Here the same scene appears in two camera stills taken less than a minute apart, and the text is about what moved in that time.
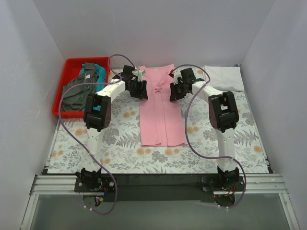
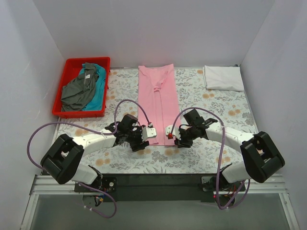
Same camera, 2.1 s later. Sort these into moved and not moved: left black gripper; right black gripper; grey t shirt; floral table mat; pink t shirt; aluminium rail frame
Moved: left black gripper; right black gripper
Not moved: floral table mat; aluminium rail frame; grey t shirt; pink t shirt
